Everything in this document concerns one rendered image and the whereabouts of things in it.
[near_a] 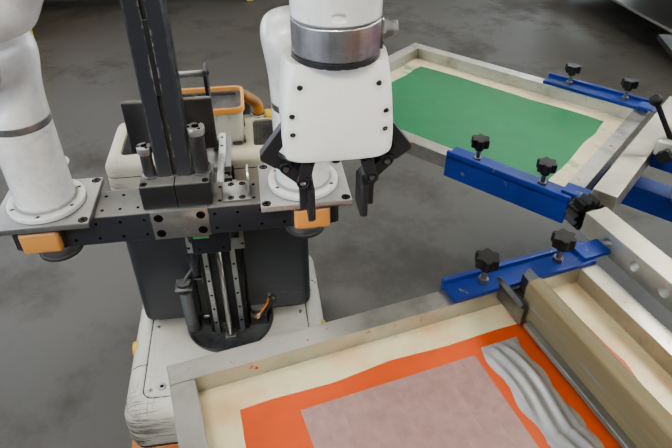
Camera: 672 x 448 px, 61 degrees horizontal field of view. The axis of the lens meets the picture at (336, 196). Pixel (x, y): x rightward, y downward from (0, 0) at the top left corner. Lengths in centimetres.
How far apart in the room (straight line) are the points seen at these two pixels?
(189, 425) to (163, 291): 104
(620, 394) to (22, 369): 203
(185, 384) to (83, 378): 141
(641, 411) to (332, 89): 61
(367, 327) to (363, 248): 167
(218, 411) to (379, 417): 24
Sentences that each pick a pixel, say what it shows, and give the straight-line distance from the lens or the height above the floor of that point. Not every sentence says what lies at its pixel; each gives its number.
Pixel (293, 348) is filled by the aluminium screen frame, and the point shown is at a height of 99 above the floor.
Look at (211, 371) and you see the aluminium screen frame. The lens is 94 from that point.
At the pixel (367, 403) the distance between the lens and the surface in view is 93.
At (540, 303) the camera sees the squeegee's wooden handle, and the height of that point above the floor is 105.
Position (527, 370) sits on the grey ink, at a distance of 101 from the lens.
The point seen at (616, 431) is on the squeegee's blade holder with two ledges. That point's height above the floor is 99.
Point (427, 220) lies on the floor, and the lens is 283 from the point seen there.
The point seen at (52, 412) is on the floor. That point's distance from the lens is 228.
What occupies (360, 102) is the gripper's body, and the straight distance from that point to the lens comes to 50.
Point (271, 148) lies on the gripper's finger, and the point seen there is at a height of 145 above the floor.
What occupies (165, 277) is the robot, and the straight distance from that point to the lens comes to 185.
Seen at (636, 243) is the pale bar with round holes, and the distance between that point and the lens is 118.
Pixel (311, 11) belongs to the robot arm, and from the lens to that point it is 46.
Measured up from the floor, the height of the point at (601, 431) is 95.
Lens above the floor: 172
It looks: 36 degrees down
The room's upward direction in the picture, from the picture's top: straight up
